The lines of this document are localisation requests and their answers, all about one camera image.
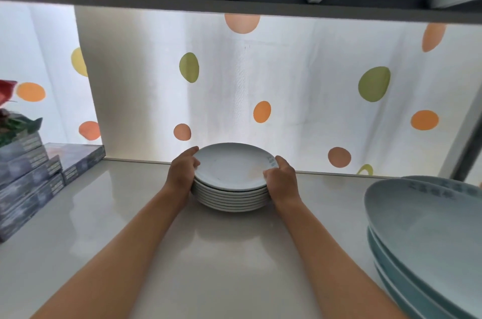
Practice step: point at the person's left hand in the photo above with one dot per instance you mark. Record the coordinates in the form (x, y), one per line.
(179, 175)

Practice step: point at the person's right hand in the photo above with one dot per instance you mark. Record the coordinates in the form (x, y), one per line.
(282, 185)

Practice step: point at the person's left thumb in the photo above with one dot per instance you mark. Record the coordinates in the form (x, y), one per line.
(195, 163)

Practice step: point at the person's right thumb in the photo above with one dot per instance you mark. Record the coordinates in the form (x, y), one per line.
(270, 173)

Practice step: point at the stack of white plates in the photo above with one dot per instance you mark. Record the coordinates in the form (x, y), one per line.
(229, 168)

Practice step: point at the person's left forearm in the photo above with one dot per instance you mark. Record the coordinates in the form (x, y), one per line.
(113, 258)

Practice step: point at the person's right forearm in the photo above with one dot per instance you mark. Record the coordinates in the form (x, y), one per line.
(331, 266)

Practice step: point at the white curtain with coloured dots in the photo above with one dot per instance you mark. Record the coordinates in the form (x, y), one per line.
(286, 89)
(41, 66)

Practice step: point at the large light blue oval plate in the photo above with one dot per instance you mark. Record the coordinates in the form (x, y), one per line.
(433, 232)
(444, 182)
(391, 298)
(399, 277)

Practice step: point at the red artificial flower with leaves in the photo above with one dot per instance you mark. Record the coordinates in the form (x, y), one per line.
(11, 119)

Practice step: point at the white window frame post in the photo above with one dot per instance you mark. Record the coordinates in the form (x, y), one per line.
(461, 141)

